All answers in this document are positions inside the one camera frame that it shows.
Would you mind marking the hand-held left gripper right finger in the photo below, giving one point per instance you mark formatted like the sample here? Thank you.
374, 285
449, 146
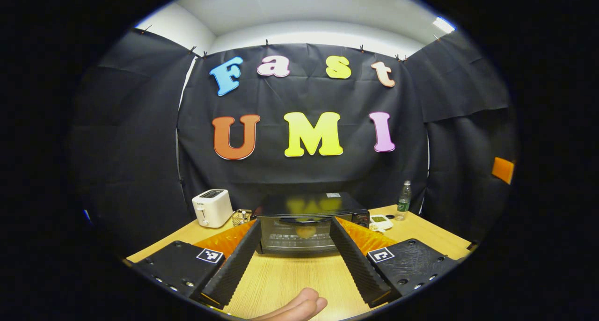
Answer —
351, 258

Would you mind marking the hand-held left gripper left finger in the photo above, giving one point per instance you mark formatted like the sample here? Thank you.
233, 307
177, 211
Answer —
236, 260

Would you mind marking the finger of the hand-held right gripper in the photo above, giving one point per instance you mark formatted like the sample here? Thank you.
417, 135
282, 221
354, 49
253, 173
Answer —
503, 170

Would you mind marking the round bread roll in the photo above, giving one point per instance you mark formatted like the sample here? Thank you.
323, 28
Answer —
306, 232

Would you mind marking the black electric oven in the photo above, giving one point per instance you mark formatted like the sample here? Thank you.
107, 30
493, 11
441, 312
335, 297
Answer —
304, 201

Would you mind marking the white divided snack dish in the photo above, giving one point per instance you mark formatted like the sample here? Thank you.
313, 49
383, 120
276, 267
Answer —
381, 223

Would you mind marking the white toaster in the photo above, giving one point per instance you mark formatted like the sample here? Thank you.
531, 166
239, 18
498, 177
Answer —
213, 208

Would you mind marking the clear plastic water bottle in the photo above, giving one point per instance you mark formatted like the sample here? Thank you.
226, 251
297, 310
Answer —
403, 201

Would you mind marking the small ceiling light panel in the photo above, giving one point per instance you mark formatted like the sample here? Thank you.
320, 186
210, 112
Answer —
443, 25

